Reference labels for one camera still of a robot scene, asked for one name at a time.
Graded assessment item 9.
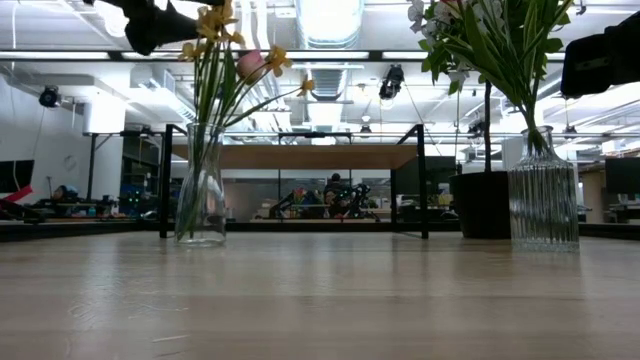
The black metal rig frame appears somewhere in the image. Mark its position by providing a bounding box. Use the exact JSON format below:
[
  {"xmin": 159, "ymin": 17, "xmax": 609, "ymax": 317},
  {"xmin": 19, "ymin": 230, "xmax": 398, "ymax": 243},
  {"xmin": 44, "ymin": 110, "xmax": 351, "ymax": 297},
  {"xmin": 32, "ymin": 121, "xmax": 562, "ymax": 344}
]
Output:
[{"xmin": 0, "ymin": 218, "xmax": 640, "ymax": 242}]

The smooth clear glass vase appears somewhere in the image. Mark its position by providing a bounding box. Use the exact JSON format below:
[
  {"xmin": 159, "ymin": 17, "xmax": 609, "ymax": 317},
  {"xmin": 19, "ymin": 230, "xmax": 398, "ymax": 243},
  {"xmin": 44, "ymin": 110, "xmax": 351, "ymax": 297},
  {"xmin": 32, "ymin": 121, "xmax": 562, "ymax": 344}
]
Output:
[{"xmin": 173, "ymin": 122, "xmax": 229, "ymax": 247}]

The black background stand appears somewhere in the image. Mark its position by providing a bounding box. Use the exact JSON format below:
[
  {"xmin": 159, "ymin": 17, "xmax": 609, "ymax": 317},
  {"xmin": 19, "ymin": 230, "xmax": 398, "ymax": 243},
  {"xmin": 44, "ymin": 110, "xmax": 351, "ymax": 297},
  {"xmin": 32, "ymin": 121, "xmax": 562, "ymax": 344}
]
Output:
[{"xmin": 82, "ymin": 130, "xmax": 174, "ymax": 206}]

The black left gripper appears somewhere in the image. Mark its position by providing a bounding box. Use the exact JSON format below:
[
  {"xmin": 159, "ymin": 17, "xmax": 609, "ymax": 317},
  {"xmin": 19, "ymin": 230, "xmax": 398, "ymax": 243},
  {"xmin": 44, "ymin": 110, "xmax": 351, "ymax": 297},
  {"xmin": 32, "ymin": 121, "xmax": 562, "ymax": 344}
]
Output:
[{"xmin": 82, "ymin": 0, "xmax": 227, "ymax": 57}]

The green potted plant black pot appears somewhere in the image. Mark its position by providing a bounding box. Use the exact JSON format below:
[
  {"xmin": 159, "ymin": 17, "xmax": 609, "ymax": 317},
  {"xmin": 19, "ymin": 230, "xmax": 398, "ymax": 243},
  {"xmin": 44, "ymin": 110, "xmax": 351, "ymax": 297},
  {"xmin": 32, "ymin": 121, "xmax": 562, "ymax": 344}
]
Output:
[{"xmin": 418, "ymin": 0, "xmax": 572, "ymax": 240}]

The white cabinet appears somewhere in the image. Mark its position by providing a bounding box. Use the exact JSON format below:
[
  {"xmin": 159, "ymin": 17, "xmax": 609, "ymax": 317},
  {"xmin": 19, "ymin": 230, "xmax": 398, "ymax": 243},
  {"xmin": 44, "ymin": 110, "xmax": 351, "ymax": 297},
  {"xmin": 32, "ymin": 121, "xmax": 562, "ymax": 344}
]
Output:
[{"xmin": 501, "ymin": 136, "xmax": 525, "ymax": 174}]

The ribbed clear glass vase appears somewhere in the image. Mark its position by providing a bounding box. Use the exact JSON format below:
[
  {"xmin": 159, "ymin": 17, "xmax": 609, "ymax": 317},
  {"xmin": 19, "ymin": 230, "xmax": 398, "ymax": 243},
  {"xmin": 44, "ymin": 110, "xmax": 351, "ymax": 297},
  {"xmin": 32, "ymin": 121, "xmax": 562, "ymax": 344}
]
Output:
[{"xmin": 508, "ymin": 124, "xmax": 581, "ymax": 253}]

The black ceiling camera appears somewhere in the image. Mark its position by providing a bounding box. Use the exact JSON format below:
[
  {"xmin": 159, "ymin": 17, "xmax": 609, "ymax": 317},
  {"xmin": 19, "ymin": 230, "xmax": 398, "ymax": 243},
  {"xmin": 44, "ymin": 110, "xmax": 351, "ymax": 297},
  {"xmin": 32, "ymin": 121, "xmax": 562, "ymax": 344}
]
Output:
[
  {"xmin": 38, "ymin": 85, "xmax": 61, "ymax": 110},
  {"xmin": 378, "ymin": 63, "xmax": 406, "ymax": 101}
]

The yellow daffodil bunch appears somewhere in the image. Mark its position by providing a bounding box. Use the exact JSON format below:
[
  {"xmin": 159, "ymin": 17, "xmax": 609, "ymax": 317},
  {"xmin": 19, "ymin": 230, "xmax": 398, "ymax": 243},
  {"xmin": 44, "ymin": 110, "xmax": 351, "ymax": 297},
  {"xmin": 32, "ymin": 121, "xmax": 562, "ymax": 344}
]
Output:
[{"xmin": 175, "ymin": 0, "xmax": 317, "ymax": 242}]

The black overhead crossbar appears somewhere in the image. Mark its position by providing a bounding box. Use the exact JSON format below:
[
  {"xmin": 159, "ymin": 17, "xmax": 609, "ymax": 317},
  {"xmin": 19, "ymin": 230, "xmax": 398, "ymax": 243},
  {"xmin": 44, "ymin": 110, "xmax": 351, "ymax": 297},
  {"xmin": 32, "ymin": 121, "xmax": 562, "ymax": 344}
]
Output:
[{"xmin": 0, "ymin": 48, "xmax": 566, "ymax": 63}]

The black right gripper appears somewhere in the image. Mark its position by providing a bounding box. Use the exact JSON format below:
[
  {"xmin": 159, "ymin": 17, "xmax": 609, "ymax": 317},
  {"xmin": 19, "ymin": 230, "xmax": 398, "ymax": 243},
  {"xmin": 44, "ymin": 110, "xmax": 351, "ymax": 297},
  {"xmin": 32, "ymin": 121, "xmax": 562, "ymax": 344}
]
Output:
[{"xmin": 559, "ymin": 12, "xmax": 640, "ymax": 99}]

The black monitor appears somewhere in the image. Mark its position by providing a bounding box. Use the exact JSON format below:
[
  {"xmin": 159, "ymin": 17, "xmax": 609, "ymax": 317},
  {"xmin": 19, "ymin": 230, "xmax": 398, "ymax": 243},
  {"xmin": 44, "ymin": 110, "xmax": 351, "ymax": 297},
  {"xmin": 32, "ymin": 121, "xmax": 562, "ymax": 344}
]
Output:
[
  {"xmin": 604, "ymin": 157, "xmax": 640, "ymax": 195},
  {"xmin": 0, "ymin": 159, "xmax": 35, "ymax": 194}
]

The red strip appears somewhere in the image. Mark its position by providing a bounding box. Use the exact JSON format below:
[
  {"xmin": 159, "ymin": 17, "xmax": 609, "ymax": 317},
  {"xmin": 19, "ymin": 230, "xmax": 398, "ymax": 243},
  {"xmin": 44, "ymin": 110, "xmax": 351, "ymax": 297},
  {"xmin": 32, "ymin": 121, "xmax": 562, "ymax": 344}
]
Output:
[{"xmin": 0, "ymin": 184, "xmax": 34, "ymax": 204}]

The white flower grass bunch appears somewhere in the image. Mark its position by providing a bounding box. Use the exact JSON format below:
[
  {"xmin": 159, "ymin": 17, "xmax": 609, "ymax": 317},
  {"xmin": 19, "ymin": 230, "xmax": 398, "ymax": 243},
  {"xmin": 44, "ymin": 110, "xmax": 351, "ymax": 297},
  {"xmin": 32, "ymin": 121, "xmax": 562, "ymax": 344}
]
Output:
[{"xmin": 407, "ymin": 0, "xmax": 575, "ymax": 151}]

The dark background cabinet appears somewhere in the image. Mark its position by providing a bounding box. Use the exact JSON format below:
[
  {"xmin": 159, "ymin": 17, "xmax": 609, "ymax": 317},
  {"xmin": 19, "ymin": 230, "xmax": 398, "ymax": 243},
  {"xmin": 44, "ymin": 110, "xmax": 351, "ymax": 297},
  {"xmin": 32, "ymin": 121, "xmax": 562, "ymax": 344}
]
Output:
[{"xmin": 397, "ymin": 155, "xmax": 457, "ymax": 222}]

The person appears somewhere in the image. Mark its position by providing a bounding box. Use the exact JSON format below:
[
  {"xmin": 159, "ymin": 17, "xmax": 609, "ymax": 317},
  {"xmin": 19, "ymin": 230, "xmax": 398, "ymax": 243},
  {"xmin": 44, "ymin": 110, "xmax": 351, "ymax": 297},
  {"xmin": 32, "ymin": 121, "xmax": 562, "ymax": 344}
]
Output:
[
  {"xmin": 52, "ymin": 183, "xmax": 81, "ymax": 204},
  {"xmin": 322, "ymin": 172, "xmax": 351, "ymax": 214}
]

